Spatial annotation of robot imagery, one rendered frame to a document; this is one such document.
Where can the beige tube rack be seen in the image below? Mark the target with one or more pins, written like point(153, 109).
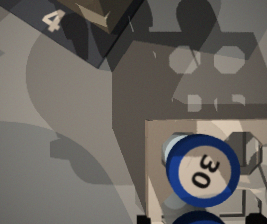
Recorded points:
point(250, 148)

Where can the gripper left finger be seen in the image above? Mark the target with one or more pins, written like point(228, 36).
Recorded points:
point(142, 219)

